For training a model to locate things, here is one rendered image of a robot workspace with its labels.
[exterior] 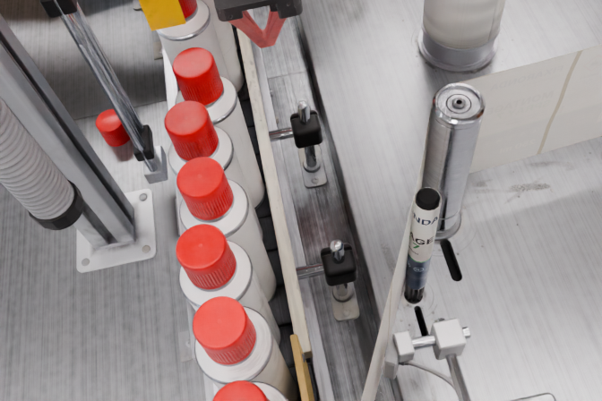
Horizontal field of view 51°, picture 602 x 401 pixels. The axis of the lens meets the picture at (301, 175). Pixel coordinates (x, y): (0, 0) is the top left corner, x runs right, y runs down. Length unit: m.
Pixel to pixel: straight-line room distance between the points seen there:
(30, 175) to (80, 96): 0.47
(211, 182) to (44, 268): 0.36
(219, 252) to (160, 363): 0.28
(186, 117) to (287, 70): 0.37
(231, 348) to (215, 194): 0.11
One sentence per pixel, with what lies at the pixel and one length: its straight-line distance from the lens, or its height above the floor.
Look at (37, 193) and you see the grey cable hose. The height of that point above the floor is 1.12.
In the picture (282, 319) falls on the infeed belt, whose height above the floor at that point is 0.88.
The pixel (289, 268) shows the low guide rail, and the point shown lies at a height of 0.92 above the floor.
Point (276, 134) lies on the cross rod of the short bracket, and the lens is 0.66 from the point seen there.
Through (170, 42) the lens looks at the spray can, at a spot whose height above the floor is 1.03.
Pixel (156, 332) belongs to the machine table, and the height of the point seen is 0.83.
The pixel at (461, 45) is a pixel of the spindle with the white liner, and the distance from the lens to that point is 0.71.
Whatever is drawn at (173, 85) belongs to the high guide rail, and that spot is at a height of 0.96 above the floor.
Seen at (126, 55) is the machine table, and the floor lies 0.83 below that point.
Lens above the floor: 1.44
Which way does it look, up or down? 58 degrees down
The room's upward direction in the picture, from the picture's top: 11 degrees counter-clockwise
